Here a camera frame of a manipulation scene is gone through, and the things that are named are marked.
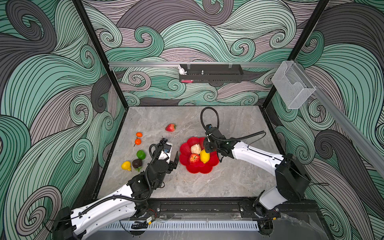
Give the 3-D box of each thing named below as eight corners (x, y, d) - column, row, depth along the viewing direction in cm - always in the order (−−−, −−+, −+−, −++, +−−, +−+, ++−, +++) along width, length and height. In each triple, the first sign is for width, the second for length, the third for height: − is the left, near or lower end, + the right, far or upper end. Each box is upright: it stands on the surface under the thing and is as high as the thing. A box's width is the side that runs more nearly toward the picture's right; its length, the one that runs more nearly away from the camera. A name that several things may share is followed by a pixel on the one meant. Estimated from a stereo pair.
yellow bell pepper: (122, 171, 88) (119, 168, 85) (124, 164, 91) (122, 161, 88) (131, 171, 88) (129, 168, 85) (133, 164, 91) (131, 161, 88)
